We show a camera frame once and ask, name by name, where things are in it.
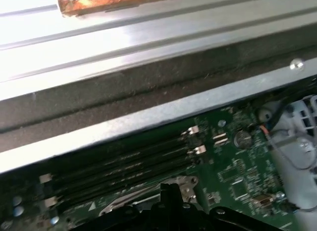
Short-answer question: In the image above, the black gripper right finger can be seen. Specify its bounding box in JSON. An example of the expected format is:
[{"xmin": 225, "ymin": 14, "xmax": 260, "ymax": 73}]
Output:
[{"xmin": 171, "ymin": 183, "xmax": 282, "ymax": 231}]

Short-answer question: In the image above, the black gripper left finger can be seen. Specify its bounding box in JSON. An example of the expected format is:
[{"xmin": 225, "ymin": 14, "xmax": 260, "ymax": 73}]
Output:
[{"xmin": 71, "ymin": 183, "xmax": 172, "ymax": 231}]

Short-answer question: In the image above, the metal locking lever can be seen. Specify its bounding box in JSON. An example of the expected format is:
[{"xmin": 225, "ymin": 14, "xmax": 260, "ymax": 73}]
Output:
[{"xmin": 98, "ymin": 192, "xmax": 161, "ymax": 216}]

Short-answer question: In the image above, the CPU socket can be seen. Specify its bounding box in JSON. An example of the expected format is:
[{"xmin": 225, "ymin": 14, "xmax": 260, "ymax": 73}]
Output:
[{"xmin": 98, "ymin": 175, "xmax": 200, "ymax": 217}]

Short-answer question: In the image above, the black RAM slot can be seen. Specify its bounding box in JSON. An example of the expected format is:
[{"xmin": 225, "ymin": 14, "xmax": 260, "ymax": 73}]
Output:
[
  {"xmin": 39, "ymin": 126, "xmax": 200, "ymax": 184},
  {"xmin": 56, "ymin": 158, "xmax": 196, "ymax": 214},
  {"xmin": 44, "ymin": 144, "xmax": 208, "ymax": 208},
  {"xmin": 43, "ymin": 138, "xmax": 193, "ymax": 196}
]

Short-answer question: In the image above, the green motherboard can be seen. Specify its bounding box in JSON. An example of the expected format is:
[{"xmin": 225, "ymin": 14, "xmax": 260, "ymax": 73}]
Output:
[{"xmin": 0, "ymin": 102, "xmax": 295, "ymax": 231}]

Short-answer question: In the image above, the silver coin battery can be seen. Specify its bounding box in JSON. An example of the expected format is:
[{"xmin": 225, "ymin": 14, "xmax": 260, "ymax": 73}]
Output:
[{"xmin": 234, "ymin": 130, "xmax": 253, "ymax": 149}]

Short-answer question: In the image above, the black PC case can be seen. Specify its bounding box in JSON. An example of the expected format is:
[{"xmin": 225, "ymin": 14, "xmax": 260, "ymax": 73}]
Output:
[{"xmin": 0, "ymin": 30, "xmax": 317, "ymax": 212}]

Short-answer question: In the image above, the perforated metal bay frame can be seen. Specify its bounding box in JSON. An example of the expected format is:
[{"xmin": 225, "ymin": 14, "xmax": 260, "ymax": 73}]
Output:
[{"xmin": 288, "ymin": 94, "xmax": 317, "ymax": 132}]

